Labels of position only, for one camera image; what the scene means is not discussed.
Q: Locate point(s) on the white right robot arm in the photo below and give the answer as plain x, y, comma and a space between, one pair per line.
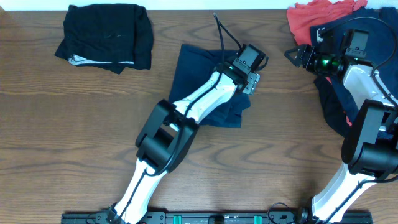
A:
369, 150

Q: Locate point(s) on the folded black garment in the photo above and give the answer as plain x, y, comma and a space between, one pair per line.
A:
108, 36

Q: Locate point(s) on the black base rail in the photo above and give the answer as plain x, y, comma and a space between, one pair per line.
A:
217, 217

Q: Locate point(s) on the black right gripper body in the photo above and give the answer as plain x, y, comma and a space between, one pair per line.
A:
310, 65

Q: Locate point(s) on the red orange garment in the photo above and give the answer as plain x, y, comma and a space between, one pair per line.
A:
302, 17

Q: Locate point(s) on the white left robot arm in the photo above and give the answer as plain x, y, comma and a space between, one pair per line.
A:
169, 132

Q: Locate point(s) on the navy blue shorts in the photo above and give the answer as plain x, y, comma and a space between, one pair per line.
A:
194, 68

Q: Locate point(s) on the black garment under pile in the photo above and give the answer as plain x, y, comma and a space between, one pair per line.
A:
333, 111

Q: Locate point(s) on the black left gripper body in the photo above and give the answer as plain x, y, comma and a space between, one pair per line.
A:
253, 80

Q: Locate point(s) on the navy blue garment pile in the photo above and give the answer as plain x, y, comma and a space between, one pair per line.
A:
379, 47

